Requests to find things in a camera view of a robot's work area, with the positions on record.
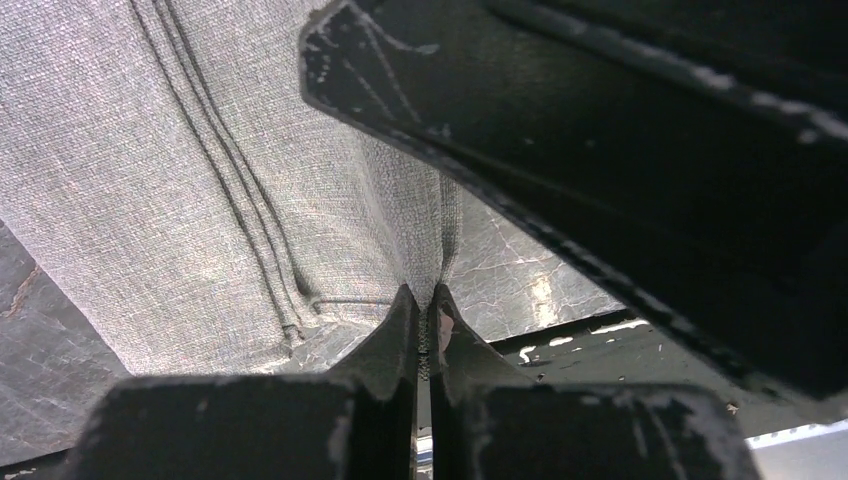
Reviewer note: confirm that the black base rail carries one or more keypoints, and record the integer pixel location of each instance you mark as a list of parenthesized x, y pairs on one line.
[(609, 351)]

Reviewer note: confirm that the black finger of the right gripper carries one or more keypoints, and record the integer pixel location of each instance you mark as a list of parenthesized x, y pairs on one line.
[(688, 156)]

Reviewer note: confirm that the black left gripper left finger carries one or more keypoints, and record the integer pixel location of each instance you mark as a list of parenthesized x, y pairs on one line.
[(353, 421)]

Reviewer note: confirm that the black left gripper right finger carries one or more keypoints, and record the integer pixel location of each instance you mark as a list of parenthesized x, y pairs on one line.
[(490, 421)]

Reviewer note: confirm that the grey cloth napkin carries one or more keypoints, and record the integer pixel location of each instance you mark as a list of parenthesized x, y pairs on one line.
[(158, 161)]

